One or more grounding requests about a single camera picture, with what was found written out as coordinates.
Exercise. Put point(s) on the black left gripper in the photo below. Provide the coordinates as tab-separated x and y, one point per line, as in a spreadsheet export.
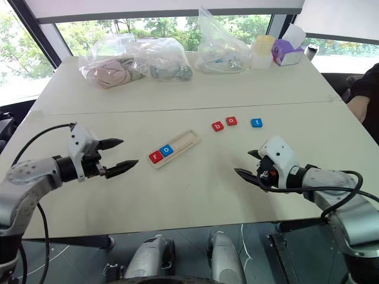
91	165

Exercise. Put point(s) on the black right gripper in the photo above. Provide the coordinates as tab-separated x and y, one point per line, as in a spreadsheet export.
266	173

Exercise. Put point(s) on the blue letter t block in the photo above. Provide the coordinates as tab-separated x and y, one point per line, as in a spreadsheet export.
257	122

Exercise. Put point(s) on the red letter o block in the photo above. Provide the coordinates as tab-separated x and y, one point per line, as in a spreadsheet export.
231	121

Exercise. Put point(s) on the red letter b block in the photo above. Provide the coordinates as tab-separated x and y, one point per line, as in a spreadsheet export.
218	126

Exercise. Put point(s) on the wooden letter tray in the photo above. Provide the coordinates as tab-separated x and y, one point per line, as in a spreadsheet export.
182	145

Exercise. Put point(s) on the bare person forearm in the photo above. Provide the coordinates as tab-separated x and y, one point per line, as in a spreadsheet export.
358	109

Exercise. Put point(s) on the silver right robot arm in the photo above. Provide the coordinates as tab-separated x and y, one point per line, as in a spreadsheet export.
331	180

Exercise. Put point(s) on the red letter r block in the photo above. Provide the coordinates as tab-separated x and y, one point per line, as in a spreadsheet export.
155	157

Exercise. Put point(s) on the blue letter o block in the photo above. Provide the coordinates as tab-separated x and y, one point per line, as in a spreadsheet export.
166	150

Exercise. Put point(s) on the silver right robot leg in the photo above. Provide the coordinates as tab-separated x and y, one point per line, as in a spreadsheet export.
225	257

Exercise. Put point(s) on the silver robot leg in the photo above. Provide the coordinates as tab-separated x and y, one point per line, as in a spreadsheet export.
225	257
148	257

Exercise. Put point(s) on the silver left robot leg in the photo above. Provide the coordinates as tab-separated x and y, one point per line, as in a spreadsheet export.
148	257

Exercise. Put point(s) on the plastic bag with pink cloth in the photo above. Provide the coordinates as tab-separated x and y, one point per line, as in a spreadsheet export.
112	74

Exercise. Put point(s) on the plastic bag with grey items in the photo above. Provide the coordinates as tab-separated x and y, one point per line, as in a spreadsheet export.
168	71

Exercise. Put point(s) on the white translucent container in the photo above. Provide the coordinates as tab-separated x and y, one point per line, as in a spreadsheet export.
260	62

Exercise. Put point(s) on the black chair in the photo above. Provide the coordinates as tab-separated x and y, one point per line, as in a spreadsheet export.
6	130

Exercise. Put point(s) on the purple tissue box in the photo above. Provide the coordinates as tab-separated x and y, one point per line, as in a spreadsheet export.
288	54

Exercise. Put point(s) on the yellow translucent cup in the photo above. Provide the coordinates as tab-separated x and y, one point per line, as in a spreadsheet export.
265	44

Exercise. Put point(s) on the silver drink can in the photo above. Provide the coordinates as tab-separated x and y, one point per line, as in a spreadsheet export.
311	52

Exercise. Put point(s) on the person in dark clothing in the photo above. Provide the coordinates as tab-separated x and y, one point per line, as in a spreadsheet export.
368	85

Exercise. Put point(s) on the wide white roller blind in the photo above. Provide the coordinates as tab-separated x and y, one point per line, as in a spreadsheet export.
163	7

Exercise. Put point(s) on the narrow white roller blind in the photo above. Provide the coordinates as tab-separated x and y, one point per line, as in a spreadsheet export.
340	17

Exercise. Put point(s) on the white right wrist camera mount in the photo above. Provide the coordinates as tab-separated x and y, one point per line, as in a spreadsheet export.
279	154

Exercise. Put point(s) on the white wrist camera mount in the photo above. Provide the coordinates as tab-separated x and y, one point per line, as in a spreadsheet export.
279	154
78	139

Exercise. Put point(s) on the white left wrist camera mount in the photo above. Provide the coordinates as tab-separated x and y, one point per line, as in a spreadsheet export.
78	139

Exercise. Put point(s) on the black table frame bar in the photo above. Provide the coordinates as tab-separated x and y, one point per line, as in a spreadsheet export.
74	241

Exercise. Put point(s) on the black table frame leg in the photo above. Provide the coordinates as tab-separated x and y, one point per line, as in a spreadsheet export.
281	254

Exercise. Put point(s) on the black window post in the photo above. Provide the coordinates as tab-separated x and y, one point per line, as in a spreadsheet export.
38	29

